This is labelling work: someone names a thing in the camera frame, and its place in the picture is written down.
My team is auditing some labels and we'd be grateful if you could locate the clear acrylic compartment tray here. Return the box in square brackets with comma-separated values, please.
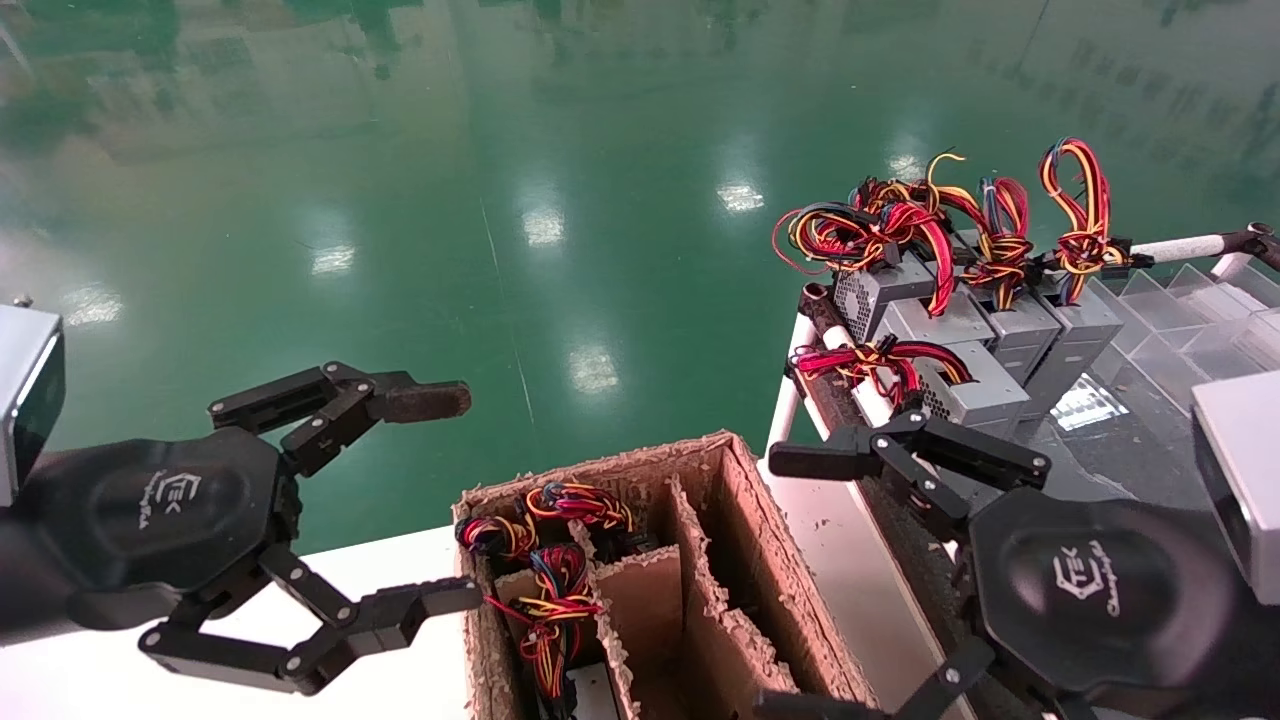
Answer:
[1040, 262, 1280, 441]

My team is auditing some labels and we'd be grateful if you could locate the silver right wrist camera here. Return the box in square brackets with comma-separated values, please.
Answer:
[1190, 370, 1280, 606]

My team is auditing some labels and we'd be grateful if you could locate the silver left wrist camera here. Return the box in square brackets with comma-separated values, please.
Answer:
[0, 295, 66, 506]

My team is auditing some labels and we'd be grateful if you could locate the torn cardboard divider box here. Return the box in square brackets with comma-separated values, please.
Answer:
[452, 430, 881, 720]

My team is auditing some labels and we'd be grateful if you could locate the silver power supply with wires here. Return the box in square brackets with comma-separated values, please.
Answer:
[790, 337, 1031, 438]
[455, 515, 538, 561]
[930, 150, 1061, 421]
[525, 482, 661, 561]
[880, 195, 993, 351]
[772, 178, 936, 343]
[485, 545, 611, 720]
[1038, 138, 1136, 406]

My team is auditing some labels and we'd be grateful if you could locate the white pipe table leg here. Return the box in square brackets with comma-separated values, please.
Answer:
[778, 315, 806, 456]

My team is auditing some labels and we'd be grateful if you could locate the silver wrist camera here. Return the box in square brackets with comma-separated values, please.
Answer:
[1190, 370, 1280, 606]
[0, 295, 66, 506]

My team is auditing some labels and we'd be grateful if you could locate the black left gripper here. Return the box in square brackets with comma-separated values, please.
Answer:
[35, 362, 488, 697]

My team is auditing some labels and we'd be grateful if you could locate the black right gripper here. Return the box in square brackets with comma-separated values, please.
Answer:
[753, 408, 1246, 720]

